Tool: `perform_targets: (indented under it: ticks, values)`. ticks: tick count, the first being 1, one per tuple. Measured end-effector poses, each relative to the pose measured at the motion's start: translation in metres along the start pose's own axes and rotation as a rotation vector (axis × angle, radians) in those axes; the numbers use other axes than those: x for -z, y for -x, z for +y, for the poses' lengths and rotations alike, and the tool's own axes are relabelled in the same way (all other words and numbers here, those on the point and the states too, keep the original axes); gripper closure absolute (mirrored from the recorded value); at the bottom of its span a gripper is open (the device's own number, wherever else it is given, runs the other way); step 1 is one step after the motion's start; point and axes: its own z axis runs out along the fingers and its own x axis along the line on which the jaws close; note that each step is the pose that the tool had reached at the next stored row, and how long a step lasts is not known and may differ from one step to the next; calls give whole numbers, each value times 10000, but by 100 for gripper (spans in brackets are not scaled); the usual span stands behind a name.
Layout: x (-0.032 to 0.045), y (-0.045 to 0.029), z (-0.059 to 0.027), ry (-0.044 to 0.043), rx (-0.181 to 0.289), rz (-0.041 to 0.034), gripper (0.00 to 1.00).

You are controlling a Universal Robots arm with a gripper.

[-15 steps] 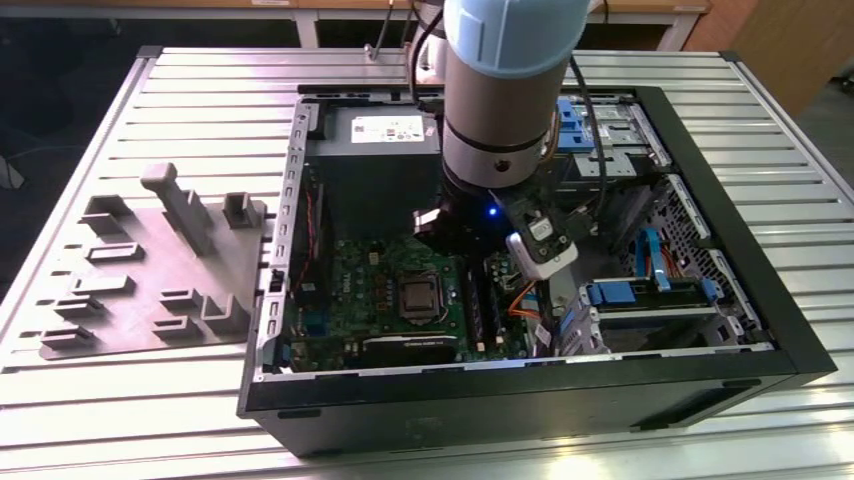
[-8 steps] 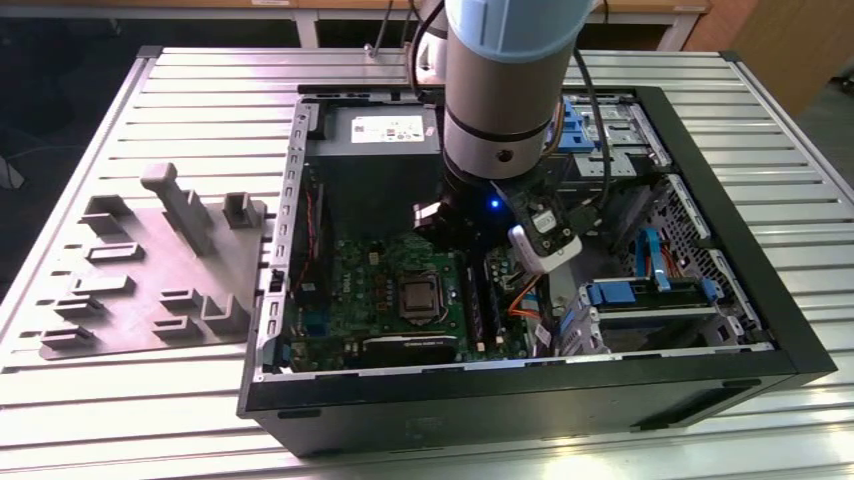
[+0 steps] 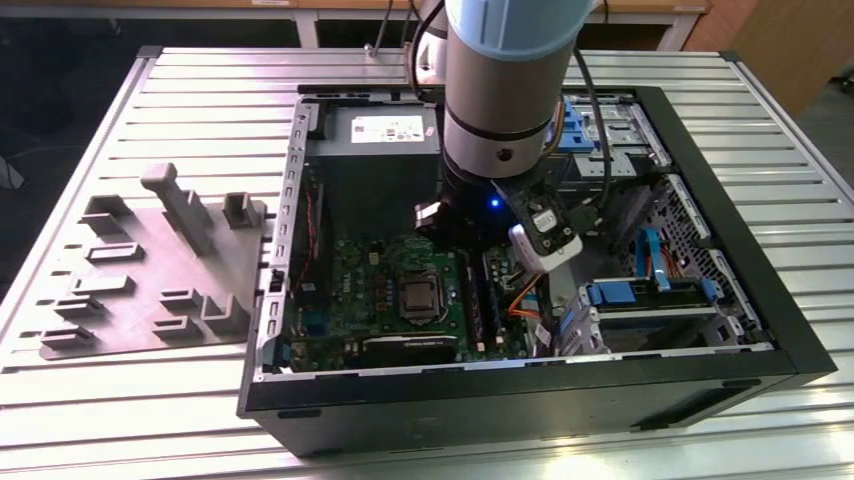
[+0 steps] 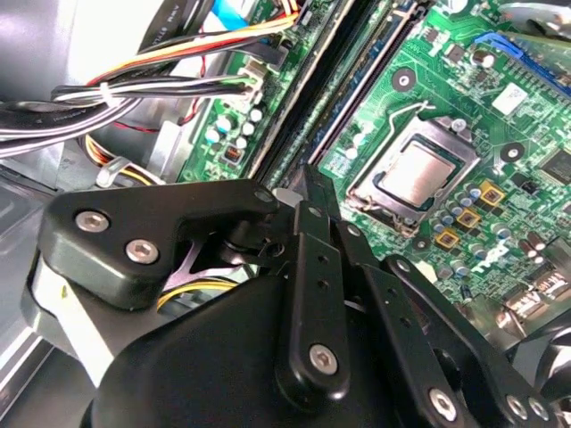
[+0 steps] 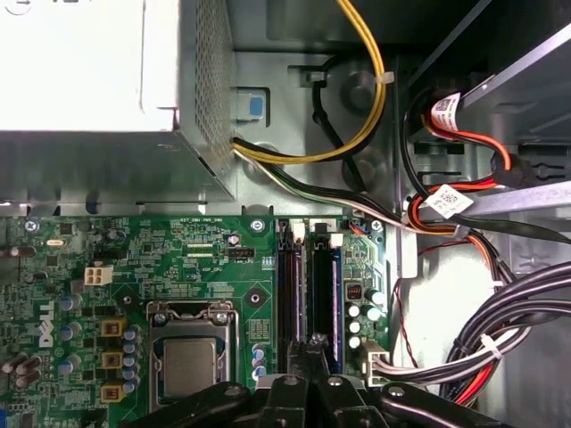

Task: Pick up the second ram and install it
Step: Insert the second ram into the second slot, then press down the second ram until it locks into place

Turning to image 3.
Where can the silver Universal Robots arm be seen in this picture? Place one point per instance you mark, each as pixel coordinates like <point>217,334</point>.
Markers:
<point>494,100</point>

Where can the silver CPU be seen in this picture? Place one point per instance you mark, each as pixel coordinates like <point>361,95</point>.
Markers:
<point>421,295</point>

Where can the green Dell motherboard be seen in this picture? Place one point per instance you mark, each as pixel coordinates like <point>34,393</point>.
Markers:
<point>361,260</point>

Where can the CPU socket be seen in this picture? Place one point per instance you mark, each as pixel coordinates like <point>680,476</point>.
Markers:
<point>421,315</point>

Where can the grey power supply unit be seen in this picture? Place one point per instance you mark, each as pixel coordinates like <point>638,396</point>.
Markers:
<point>361,175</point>

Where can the blue disk carrier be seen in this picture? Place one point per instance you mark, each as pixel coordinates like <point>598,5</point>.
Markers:
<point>577,142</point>
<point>614,294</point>

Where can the silver metal drive cage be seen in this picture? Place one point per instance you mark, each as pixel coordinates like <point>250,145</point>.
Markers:
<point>654,315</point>
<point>628,167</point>

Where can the black graphics card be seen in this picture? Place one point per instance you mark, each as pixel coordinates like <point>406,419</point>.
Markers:
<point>408,350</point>

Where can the black PC case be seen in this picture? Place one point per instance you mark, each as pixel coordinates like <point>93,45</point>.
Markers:
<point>468,400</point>

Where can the grey parts rack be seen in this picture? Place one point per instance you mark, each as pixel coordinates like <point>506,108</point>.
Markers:
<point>147,250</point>

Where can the brown wooden cabinet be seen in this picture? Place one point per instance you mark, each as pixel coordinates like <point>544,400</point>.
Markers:
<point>788,40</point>

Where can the black camera bracket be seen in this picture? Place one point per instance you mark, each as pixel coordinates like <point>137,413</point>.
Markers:
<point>528,200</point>

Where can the pale grey wrist camera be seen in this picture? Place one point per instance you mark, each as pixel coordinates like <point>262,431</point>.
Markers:
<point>548,255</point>

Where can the wooden desk white frame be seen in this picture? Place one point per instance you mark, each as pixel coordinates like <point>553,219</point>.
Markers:
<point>681,30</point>

